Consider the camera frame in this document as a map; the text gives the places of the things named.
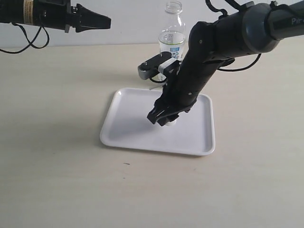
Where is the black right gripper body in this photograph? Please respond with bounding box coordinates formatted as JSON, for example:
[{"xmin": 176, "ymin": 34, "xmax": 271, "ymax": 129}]
[{"xmin": 154, "ymin": 49, "xmax": 219, "ymax": 116}]

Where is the white bottle cap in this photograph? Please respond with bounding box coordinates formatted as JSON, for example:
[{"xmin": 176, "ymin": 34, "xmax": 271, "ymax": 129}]
[{"xmin": 166, "ymin": 120, "xmax": 176, "ymax": 126}]

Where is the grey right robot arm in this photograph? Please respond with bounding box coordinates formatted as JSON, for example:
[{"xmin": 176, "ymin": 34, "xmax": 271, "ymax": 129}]
[{"xmin": 138, "ymin": 0, "xmax": 304, "ymax": 126}]

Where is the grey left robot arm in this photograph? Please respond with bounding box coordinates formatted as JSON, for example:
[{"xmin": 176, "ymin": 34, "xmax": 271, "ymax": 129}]
[{"xmin": 0, "ymin": 0, "xmax": 111, "ymax": 33}]

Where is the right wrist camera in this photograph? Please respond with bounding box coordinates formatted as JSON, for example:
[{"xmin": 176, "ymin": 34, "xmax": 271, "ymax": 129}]
[{"xmin": 137, "ymin": 51, "xmax": 179, "ymax": 80}]

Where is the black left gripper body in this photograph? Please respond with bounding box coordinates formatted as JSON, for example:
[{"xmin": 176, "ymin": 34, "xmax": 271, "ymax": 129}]
[{"xmin": 33, "ymin": 0, "xmax": 78, "ymax": 33}]

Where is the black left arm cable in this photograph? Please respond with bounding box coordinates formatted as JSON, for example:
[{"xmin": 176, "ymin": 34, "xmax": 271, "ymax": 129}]
[{"xmin": 0, "ymin": 22, "xmax": 50, "ymax": 54}]

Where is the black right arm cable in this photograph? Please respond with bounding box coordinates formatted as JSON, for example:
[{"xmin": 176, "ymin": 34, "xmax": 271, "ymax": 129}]
[{"xmin": 148, "ymin": 0, "xmax": 285, "ymax": 84}]

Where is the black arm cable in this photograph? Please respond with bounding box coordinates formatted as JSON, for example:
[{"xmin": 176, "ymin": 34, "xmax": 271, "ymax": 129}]
[
  {"xmin": 148, "ymin": 0, "xmax": 285, "ymax": 84},
  {"xmin": 0, "ymin": 22, "xmax": 50, "ymax": 54}
]

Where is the clear plastic drink bottle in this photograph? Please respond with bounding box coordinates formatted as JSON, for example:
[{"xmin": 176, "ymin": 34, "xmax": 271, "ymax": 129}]
[{"xmin": 158, "ymin": 0, "xmax": 186, "ymax": 60}]

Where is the white plastic tray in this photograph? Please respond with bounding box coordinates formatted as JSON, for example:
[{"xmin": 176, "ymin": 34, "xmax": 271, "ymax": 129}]
[{"xmin": 100, "ymin": 88, "xmax": 215, "ymax": 156}]

